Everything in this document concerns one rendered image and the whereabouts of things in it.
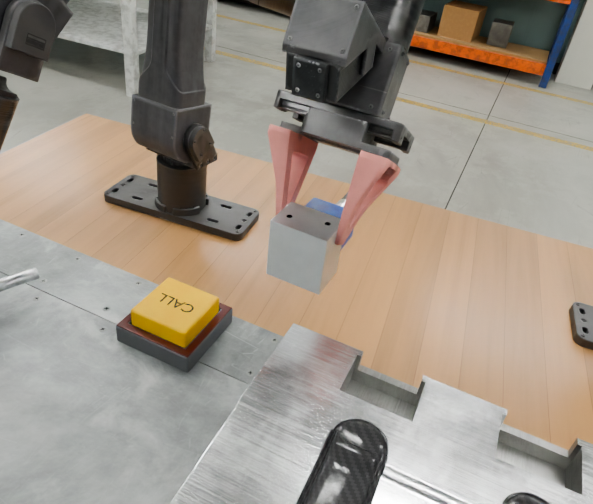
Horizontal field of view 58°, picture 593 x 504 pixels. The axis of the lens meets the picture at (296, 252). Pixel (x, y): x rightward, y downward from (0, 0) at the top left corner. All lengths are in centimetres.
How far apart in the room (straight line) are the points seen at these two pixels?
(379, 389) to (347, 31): 26
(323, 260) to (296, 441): 14
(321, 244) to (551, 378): 30
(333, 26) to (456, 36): 488
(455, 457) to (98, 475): 26
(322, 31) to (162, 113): 32
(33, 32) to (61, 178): 38
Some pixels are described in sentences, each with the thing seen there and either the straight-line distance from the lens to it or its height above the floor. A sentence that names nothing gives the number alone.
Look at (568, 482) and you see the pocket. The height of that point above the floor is 87.
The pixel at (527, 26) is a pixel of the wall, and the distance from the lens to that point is 563.
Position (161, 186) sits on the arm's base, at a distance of 69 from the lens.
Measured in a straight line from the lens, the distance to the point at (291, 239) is 42.
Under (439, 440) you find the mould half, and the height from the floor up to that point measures 89.
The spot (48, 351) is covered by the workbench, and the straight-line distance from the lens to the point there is 54.
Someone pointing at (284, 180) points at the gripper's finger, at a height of 98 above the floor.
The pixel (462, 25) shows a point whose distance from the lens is 519.
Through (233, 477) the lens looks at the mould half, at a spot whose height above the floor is 89.
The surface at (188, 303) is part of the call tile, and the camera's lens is 52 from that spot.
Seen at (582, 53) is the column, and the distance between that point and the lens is 536.
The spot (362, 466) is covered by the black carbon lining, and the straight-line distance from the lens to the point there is 36.
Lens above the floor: 118
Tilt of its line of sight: 35 degrees down
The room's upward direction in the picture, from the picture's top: 8 degrees clockwise
